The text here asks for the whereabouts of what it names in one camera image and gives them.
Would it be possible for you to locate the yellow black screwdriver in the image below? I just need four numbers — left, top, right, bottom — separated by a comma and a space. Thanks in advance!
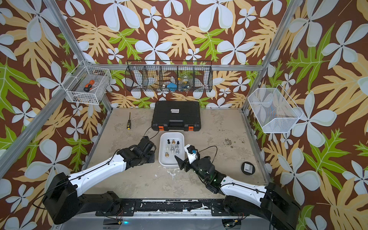
126, 113, 131, 130

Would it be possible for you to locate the white storage box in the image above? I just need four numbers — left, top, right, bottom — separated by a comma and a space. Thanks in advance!
159, 132, 186, 168

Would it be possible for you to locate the blue object in basket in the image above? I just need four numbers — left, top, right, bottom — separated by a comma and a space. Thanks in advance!
167, 83, 177, 92

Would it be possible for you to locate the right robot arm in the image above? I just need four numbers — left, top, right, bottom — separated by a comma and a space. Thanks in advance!
175, 156, 301, 230

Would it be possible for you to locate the black tool case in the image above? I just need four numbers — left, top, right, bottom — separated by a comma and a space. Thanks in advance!
151, 101, 201, 131

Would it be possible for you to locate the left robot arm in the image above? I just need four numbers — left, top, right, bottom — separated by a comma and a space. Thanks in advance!
42, 136, 156, 225

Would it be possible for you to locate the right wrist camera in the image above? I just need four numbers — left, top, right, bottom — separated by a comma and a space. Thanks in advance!
185, 144, 199, 164

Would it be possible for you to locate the black wire basket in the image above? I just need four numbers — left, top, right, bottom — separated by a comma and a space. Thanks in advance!
124, 60, 213, 93

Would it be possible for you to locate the white mesh basket right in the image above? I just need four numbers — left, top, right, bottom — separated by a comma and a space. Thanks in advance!
248, 84, 303, 134

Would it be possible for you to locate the white wire basket left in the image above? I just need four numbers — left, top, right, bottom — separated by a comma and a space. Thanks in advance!
63, 61, 112, 105

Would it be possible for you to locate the clear bottle in basket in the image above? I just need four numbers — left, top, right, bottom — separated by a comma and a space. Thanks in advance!
178, 75, 192, 92

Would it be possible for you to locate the orange black tool in basket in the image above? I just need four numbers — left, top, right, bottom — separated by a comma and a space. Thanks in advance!
83, 80, 95, 93

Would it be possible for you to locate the black round puck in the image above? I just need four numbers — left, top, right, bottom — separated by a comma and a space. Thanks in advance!
241, 162, 255, 175

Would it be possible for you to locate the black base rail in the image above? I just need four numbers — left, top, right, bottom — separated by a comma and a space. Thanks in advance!
95, 198, 250, 219

